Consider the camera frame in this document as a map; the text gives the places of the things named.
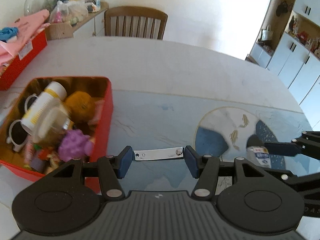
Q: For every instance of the white wall cabinet unit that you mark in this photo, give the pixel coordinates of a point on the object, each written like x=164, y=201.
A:
x=288, y=46

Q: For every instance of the red tin box with objects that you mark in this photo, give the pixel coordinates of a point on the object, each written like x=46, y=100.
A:
x=40, y=156

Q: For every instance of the pink printed cloth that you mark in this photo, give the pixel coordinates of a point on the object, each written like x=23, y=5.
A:
x=28, y=27

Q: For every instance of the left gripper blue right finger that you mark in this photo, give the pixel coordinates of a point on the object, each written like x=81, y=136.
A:
x=205, y=169

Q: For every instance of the red box with pink cloth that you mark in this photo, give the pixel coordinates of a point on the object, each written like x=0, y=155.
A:
x=11, y=70

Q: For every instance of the blue crumpled cloth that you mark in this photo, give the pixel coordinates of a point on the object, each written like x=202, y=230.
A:
x=8, y=33

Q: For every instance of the black white mug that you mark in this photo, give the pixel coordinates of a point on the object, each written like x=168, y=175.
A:
x=17, y=136

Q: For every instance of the clear plastic bag of items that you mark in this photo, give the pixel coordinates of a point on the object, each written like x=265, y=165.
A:
x=71, y=12

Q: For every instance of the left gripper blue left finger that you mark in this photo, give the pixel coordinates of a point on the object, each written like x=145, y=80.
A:
x=111, y=170

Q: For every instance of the white yellow bottle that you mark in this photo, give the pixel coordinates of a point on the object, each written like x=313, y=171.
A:
x=52, y=96

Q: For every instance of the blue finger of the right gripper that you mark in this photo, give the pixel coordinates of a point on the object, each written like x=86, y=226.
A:
x=304, y=185
x=307, y=144

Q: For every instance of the small clear plastic bottle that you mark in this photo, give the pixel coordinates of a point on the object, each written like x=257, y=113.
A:
x=257, y=153

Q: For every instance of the white wooden sideboard cabinet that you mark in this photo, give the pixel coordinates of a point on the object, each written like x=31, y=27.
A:
x=88, y=27

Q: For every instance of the clear glass bowl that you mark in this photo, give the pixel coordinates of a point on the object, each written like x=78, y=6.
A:
x=33, y=6

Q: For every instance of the orange fuzzy ball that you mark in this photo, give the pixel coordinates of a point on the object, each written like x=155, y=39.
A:
x=81, y=107

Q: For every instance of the purple spiky ball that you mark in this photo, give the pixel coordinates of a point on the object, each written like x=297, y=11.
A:
x=75, y=145

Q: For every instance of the brown wooden chair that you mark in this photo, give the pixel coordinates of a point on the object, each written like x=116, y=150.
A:
x=134, y=21

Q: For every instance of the shiny metal bar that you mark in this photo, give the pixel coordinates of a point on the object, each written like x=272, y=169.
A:
x=159, y=154

